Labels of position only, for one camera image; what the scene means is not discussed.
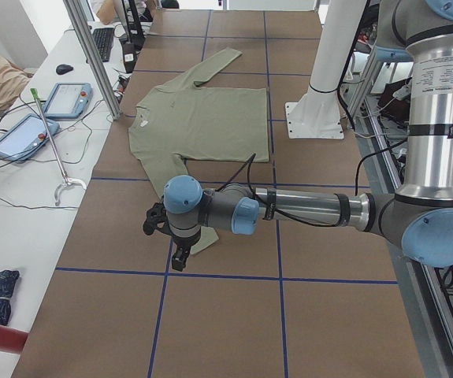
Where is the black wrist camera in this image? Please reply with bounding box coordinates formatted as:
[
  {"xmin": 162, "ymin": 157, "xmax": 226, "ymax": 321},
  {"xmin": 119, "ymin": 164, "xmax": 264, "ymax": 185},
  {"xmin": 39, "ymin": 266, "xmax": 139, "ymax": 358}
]
[{"xmin": 143, "ymin": 202, "xmax": 171, "ymax": 235}]

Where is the near blue teach pendant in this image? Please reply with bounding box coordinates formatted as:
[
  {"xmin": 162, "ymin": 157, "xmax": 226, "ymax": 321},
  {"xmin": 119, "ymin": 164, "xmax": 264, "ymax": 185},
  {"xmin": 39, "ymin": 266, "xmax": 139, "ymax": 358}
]
[{"xmin": 0, "ymin": 114, "xmax": 60, "ymax": 161}]

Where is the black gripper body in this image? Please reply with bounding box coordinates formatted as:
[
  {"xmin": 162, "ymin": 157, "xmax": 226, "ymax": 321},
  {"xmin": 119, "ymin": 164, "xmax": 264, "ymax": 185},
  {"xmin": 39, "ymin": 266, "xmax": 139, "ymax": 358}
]
[{"xmin": 173, "ymin": 234, "xmax": 201, "ymax": 260}]

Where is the blue teach pendant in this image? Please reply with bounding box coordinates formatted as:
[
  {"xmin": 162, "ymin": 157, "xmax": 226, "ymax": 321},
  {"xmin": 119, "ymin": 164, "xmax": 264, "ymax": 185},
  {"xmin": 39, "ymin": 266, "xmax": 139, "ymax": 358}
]
[
  {"xmin": 0, "ymin": 114, "xmax": 60, "ymax": 161},
  {"xmin": 43, "ymin": 83, "xmax": 92, "ymax": 120}
]

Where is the black box with label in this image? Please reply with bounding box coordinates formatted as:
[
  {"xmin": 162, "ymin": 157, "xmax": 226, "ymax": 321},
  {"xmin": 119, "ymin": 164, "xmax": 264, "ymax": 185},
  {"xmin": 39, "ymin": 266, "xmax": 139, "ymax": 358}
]
[{"xmin": 122, "ymin": 42, "xmax": 137, "ymax": 73}]

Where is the aluminium side frame rail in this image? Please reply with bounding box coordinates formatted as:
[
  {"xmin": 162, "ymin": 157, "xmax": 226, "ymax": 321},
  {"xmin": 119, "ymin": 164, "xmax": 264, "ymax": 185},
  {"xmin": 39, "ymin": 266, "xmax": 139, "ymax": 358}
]
[{"xmin": 357, "ymin": 96, "xmax": 453, "ymax": 377}]

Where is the aluminium frame post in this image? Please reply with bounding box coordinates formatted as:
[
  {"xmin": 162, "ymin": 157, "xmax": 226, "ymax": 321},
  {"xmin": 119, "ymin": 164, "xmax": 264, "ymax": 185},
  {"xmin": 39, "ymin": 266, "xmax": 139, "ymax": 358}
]
[{"xmin": 63, "ymin": 0, "xmax": 121, "ymax": 120}]

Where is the black keyboard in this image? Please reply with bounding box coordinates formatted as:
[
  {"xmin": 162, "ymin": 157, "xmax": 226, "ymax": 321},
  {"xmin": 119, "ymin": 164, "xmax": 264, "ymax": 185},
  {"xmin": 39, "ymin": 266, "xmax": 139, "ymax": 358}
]
[{"xmin": 91, "ymin": 28, "xmax": 114, "ymax": 62}]

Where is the black computer mouse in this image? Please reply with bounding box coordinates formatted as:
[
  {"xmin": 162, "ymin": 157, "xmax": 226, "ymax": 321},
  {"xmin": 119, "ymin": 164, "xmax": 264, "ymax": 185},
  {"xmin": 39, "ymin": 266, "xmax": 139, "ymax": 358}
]
[{"xmin": 55, "ymin": 64, "xmax": 74, "ymax": 76}]

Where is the white camera mast pedestal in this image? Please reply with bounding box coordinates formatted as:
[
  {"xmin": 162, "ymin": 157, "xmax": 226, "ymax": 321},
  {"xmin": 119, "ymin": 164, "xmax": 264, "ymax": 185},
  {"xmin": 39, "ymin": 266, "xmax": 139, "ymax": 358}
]
[{"xmin": 285, "ymin": 0, "xmax": 368, "ymax": 139}]

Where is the folded dark blue umbrella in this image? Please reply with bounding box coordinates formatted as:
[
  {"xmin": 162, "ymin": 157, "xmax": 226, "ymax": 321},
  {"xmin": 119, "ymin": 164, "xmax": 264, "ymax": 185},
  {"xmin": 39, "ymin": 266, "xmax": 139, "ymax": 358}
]
[{"xmin": 0, "ymin": 269, "xmax": 20, "ymax": 326}]

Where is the olive green long-sleeve shirt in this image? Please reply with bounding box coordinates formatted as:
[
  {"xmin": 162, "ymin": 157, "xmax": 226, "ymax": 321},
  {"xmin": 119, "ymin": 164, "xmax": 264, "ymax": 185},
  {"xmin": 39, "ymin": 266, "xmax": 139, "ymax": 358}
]
[{"xmin": 128, "ymin": 47, "xmax": 270, "ymax": 256}]

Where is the far blue teach pendant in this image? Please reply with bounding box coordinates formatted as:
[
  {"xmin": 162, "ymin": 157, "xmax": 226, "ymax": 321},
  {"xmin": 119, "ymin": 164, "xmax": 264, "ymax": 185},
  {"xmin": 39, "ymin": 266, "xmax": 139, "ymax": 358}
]
[{"xmin": 43, "ymin": 83, "xmax": 92, "ymax": 120}]

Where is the metal reacher grabber stick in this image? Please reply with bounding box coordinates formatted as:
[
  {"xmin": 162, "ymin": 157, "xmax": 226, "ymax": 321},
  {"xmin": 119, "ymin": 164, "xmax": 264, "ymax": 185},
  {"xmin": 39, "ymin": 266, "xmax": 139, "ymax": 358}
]
[{"xmin": 30, "ymin": 87, "xmax": 87, "ymax": 206}]

